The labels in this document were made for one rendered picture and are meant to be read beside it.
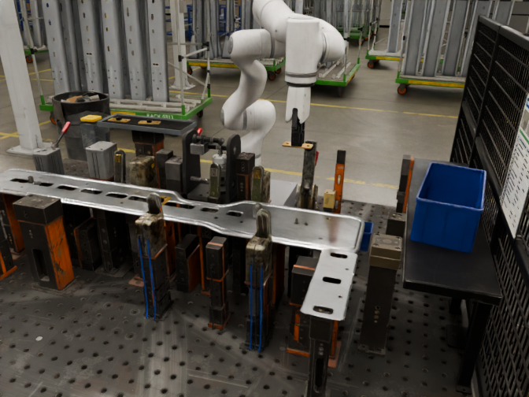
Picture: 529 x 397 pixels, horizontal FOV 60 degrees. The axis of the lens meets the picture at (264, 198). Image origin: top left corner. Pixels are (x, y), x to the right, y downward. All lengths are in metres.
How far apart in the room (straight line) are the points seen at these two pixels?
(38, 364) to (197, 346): 0.44
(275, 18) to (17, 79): 4.17
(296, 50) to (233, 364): 0.87
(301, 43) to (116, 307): 1.01
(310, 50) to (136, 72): 4.89
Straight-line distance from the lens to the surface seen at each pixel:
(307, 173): 1.50
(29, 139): 5.46
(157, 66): 5.87
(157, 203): 1.38
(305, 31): 1.21
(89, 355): 1.47
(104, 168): 1.80
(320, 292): 1.13
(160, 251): 1.43
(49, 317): 1.65
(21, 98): 5.35
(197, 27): 9.52
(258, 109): 1.93
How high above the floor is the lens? 1.67
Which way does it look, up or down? 25 degrees down
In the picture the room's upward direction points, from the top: 1 degrees clockwise
